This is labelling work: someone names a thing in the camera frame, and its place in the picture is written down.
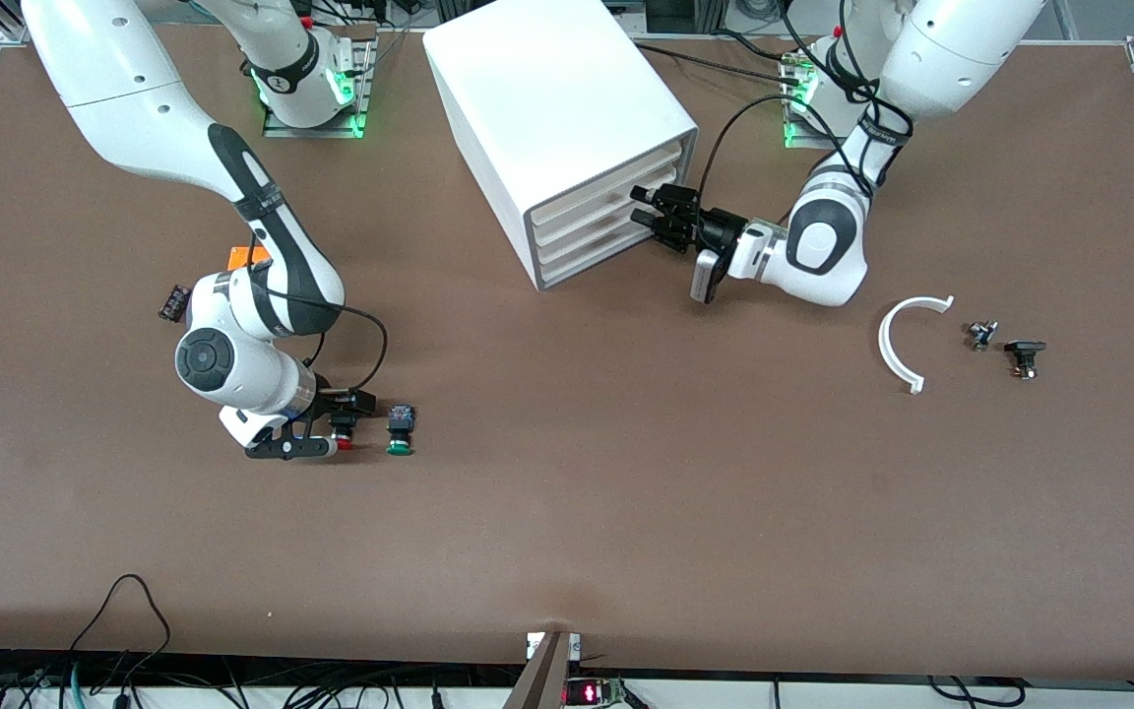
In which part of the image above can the white plastic drawer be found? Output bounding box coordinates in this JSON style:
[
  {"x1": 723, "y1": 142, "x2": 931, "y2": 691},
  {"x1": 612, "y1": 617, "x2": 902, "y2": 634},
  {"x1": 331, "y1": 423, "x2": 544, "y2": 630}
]
[
  {"x1": 528, "y1": 141, "x2": 682, "y2": 230},
  {"x1": 537, "y1": 202, "x2": 676, "y2": 287},
  {"x1": 534, "y1": 167, "x2": 679, "y2": 253}
]

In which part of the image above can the white drawer cabinet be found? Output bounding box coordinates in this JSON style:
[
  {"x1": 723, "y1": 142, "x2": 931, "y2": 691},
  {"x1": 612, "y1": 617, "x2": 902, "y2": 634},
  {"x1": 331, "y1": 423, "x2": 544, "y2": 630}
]
[{"x1": 422, "y1": 0, "x2": 701, "y2": 292}]

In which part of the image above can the device with red display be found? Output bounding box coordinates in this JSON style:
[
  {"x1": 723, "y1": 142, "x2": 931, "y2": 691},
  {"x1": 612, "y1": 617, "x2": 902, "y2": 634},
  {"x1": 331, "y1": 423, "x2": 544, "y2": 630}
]
[{"x1": 567, "y1": 677, "x2": 629, "y2": 707}]

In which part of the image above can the green push button switch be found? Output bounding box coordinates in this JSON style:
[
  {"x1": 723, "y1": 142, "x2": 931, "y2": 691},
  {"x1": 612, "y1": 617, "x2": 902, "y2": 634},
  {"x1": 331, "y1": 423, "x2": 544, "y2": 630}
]
[{"x1": 385, "y1": 404, "x2": 417, "y2": 457}]

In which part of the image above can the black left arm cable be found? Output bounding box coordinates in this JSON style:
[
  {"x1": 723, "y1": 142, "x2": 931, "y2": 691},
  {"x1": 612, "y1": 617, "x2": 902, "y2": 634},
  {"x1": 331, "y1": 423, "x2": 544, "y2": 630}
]
[{"x1": 700, "y1": 0, "x2": 914, "y2": 213}]

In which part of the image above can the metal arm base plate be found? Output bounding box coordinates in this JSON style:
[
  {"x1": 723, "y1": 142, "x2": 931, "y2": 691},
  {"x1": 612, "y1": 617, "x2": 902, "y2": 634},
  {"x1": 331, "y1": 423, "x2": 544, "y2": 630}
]
[
  {"x1": 782, "y1": 51, "x2": 836, "y2": 152},
  {"x1": 262, "y1": 25, "x2": 377, "y2": 140}
]

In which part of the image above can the black cable behind cabinet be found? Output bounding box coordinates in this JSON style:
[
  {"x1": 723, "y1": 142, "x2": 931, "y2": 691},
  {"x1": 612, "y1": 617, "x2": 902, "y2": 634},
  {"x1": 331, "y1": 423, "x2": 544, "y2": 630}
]
[{"x1": 631, "y1": 30, "x2": 809, "y2": 92}]

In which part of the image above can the white curved plastic bracket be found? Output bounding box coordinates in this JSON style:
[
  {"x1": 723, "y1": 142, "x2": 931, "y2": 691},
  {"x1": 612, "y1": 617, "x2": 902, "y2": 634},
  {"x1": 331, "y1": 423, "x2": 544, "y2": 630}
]
[{"x1": 878, "y1": 294, "x2": 956, "y2": 396}]

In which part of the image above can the black looped table cable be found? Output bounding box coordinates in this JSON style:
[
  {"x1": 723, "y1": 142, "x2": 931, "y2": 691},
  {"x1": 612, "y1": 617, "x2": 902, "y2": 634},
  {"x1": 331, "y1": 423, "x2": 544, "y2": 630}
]
[{"x1": 70, "y1": 574, "x2": 174, "y2": 680}]

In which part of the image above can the small black switch part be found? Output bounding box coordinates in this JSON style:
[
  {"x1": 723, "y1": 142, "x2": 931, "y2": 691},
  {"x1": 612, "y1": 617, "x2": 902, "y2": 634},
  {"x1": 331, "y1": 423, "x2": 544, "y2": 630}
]
[{"x1": 1005, "y1": 340, "x2": 1048, "y2": 381}]

